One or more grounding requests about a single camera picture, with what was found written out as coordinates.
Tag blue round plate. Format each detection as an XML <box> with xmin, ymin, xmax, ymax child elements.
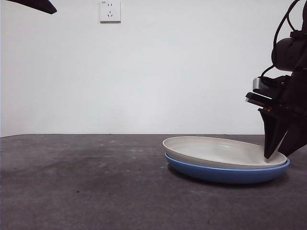
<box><xmin>164</xmin><ymin>153</ymin><xmax>290</xmax><ymax>184</ymax></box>

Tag thin black camera cable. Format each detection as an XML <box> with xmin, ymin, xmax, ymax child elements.
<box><xmin>260</xmin><ymin>66</ymin><xmax>276</xmax><ymax>83</ymax></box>

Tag white round plate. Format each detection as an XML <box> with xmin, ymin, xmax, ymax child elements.
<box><xmin>162</xmin><ymin>136</ymin><xmax>288</xmax><ymax>170</ymax></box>

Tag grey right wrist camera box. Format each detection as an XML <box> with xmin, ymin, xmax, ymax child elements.
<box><xmin>252</xmin><ymin>77</ymin><xmax>271</xmax><ymax>91</ymax></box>

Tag white wall socket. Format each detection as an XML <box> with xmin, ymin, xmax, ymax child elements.
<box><xmin>100</xmin><ymin>0</ymin><xmax>122</xmax><ymax>24</ymax></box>

